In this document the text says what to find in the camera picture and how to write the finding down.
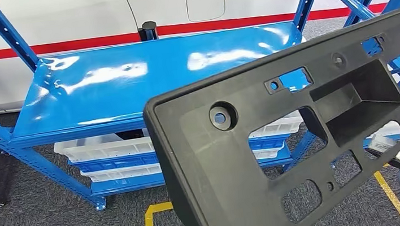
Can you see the red barrier belt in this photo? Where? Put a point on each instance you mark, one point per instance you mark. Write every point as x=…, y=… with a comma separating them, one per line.
x=231, y=23

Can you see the white car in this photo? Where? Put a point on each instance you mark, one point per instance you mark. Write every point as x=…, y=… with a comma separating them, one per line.
x=79, y=13

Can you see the white plastic crate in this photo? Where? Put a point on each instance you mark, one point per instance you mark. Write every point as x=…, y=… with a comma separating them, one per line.
x=124, y=173
x=268, y=153
x=388, y=129
x=106, y=149
x=280, y=127

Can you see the black plastic plate bracket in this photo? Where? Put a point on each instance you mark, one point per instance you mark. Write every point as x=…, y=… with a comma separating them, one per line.
x=210, y=171

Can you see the black stanchion post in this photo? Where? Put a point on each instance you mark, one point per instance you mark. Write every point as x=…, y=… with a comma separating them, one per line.
x=148, y=31

